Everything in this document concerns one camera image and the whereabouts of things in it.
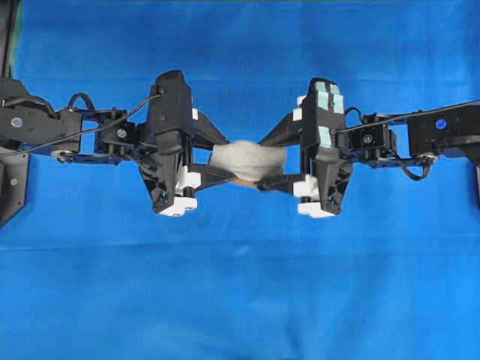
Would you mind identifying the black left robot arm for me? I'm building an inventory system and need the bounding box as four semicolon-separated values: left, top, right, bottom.
1;70;235;216

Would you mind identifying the blue table cloth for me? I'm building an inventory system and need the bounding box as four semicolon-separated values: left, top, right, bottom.
1;1;479;359

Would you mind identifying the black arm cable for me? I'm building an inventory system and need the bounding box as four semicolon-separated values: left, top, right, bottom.
0;92;162;158
331;99;480;134

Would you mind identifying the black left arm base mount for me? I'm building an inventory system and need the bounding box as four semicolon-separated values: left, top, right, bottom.
1;1;29;226

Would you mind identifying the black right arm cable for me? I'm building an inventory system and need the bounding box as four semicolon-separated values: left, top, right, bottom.
331;99;480;134

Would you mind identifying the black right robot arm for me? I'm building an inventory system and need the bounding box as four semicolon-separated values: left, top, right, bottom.
256;78;479;218

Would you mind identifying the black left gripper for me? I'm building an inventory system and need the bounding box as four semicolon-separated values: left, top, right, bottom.
138;70;237;217

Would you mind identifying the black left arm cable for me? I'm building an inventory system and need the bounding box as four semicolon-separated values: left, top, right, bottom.
0;92;162;158

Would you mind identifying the grey and tan sponge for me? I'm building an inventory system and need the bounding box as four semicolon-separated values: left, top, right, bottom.
208;141;287;182

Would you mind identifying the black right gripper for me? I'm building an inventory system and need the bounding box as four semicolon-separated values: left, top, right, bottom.
255;78;353;218

